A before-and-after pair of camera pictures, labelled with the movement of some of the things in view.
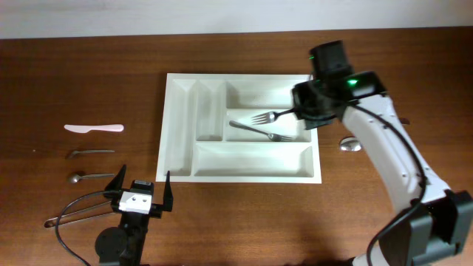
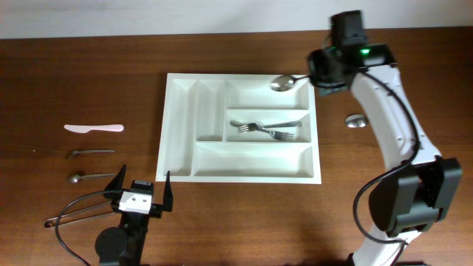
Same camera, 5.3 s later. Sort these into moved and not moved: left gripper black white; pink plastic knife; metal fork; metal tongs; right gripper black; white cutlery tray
Moved: metal fork; right gripper black
Not moved: left gripper black white; metal tongs; pink plastic knife; white cutlery tray
